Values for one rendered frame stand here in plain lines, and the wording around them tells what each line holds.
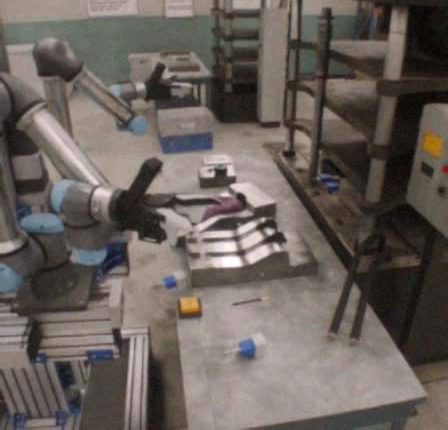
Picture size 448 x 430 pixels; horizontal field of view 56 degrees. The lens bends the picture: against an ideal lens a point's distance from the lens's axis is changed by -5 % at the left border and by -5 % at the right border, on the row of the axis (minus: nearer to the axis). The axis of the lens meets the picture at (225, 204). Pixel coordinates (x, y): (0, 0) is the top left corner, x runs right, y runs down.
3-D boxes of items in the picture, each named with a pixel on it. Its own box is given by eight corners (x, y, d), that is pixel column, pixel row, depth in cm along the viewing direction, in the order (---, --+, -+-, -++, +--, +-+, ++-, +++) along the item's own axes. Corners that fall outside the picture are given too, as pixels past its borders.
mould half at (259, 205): (177, 247, 191) (176, 226, 186) (158, 221, 212) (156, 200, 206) (275, 222, 211) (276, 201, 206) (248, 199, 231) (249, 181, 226)
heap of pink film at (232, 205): (198, 226, 196) (198, 211, 192) (183, 209, 210) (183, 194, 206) (249, 214, 206) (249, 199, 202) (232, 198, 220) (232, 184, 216)
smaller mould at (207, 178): (200, 188, 243) (200, 177, 240) (197, 177, 256) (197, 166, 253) (236, 186, 246) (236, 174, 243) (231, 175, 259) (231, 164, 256)
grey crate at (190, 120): (162, 137, 498) (161, 119, 488) (157, 127, 532) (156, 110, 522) (213, 133, 512) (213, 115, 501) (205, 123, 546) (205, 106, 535)
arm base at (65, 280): (24, 300, 122) (16, 273, 118) (37, 270, 136) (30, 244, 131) (75, 298, 124) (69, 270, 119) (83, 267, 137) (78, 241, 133)
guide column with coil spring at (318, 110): (304, 232, 269) (323, 8, 208) (301, 228, 274) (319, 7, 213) (312, 231, 270) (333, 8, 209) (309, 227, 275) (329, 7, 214)
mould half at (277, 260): (191, 288, 166) (190, 259, 160) (186, 250, 189) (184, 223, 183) (317, 275, 173) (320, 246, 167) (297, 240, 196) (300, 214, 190)
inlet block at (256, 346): (226, 365, 133) (226, 353, 130) (221, 353, 137) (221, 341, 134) (265, 355, 136) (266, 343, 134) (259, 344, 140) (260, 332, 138)
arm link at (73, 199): (73, 205, 100) (67, 172, 96) (113, 213, 97) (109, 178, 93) (51, 221, 93) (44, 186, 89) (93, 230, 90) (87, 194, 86)
